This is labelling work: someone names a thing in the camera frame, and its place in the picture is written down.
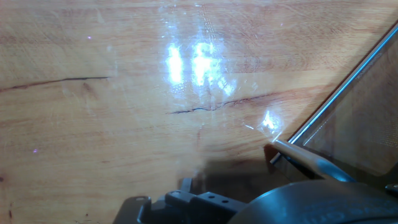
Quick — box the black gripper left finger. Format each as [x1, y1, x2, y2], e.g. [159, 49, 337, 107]
[112, 195, 165, 224]

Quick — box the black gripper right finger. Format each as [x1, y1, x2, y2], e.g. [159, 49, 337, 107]
[164, 177, 250, 224]

